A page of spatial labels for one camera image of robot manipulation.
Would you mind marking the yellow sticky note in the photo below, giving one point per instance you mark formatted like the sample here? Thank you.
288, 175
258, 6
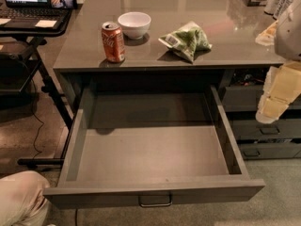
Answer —
45, 23

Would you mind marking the black smartphone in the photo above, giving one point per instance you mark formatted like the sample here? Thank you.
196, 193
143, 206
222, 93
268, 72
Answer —
63, 4

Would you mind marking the black laptop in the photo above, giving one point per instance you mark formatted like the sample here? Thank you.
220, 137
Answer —
24, 14

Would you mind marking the green chip bag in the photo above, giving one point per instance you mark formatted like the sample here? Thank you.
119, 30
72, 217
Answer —
186, 41

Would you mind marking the white can middle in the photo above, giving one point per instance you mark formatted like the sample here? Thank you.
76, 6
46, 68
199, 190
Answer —
283, 2

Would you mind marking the black laptop stand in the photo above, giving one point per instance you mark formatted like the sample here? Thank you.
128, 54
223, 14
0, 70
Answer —
27, 42

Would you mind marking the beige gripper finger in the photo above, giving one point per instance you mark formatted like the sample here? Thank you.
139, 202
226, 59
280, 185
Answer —
281, 87
266, 37

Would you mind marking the white ceramic bowl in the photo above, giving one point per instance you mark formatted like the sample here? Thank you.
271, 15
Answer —
134, 24

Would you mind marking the open grey top drawer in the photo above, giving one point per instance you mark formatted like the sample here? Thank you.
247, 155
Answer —
123, 146

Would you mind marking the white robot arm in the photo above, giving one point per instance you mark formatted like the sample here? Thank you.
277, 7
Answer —
287, 40

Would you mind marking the metal drawer handle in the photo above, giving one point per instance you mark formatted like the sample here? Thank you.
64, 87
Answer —
152, 201

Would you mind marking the person's beige trouser knee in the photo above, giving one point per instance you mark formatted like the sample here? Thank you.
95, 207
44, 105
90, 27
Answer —
21, 199

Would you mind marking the grey right drawer unit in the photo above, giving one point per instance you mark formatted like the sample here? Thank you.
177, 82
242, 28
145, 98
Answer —
259, 136

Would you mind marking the red coke can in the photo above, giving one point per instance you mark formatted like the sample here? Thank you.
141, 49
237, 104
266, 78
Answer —
113, 42

